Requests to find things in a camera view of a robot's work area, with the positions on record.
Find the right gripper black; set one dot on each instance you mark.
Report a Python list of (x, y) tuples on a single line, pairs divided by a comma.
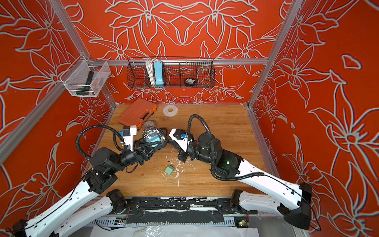
[(184, 155)]

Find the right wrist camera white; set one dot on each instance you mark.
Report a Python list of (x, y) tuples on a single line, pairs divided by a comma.
[(180, 138)]

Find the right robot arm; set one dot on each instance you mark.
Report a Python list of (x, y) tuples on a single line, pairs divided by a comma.
[(289, 200)]

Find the blue power bank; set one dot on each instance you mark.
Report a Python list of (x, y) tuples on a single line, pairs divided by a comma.
[(158, 67)]

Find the orange tool case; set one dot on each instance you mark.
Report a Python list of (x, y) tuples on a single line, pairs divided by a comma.
[(138, 113)]

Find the small teal charger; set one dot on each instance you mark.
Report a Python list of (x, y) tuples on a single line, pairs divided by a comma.
[(153, 137)]

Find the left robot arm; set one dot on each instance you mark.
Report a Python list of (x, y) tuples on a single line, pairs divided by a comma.
[(66, 216)]

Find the dark green tool in bin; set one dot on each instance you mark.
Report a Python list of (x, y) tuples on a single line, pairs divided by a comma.
[(84, 90)]

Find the green charger cube left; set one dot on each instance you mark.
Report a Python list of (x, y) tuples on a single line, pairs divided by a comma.
[(169, 170)]

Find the black wire wall basket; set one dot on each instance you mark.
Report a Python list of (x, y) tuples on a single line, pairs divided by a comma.
[(141, 73)]

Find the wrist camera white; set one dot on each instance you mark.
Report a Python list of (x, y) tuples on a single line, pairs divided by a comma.
[(128, 133), (180, 138)]

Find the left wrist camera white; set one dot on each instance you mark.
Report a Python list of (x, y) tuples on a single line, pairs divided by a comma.
[(128, 133)]

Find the black item in basket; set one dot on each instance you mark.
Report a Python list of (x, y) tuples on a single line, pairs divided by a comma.
[(189, 82)]

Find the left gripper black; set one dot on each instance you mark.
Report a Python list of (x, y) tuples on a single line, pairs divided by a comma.
[(140, 150)]

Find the white tape roll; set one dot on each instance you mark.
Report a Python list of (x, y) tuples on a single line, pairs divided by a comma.
[(170, 110)]

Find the clear tape roll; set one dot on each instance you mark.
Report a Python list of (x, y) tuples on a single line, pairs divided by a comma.
[(148, 123)]

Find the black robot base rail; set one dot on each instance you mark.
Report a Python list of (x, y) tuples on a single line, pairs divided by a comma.
[(212, 211)]

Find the clear acrylic wall bin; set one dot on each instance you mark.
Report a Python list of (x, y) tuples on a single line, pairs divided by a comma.
[(75, 76)]

